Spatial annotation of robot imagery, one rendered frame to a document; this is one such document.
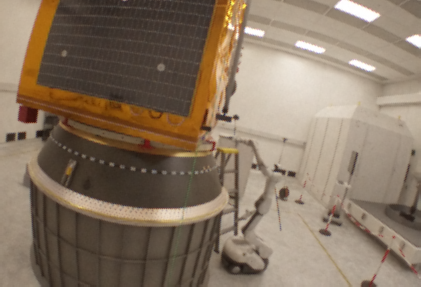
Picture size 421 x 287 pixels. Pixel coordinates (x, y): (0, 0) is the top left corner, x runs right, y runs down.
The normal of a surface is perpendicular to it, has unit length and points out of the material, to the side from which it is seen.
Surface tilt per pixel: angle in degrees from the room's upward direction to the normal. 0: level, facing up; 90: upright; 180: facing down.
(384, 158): 90
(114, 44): 90
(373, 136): 90
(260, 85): 90
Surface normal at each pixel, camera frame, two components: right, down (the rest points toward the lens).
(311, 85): -0.05, 0.06
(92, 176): 0.11, -0.39
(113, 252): 0.22, 0.12
